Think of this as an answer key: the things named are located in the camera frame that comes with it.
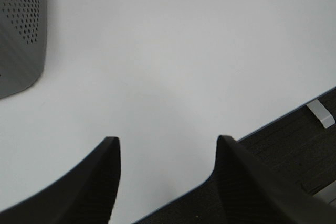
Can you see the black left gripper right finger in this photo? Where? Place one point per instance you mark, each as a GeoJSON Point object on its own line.
{"type": "Point", "coordinates": [250, 192]}

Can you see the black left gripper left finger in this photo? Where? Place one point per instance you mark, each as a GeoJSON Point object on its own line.
{"type": "Point", "coordinates": [86, 194]}

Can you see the grey perforated laundry basket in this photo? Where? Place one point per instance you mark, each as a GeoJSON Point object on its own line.
{"type": "Point", "coordinates": [23, 44]}

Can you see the grey table leg bracket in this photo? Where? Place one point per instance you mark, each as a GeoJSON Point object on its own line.
{"type": "Point", "coordinates": [321, 113]}

